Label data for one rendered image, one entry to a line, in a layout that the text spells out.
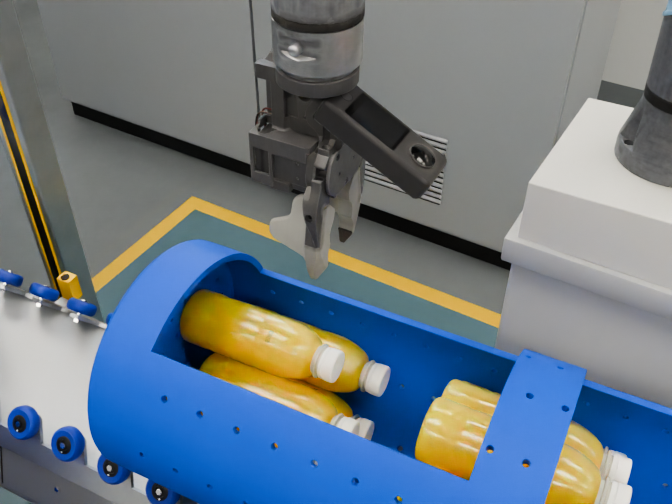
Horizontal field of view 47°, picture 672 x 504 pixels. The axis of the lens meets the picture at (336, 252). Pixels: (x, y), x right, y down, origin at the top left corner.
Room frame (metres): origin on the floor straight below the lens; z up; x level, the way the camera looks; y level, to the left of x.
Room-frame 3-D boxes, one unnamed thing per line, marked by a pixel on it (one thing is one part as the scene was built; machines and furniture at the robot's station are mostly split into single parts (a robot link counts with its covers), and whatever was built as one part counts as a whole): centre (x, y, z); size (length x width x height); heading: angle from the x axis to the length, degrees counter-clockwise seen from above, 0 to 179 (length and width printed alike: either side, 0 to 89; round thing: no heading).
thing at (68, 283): (0.90, 0.45, 0.92); 0.08 x 0.03 x 0.05; 154
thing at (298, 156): (0.59, 0.02, 1.43); 0.09 x 0.08 x 0.12; 64
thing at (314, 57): (0.59, 0.02, 1.51); 0.08 x 0.08 x 0.05
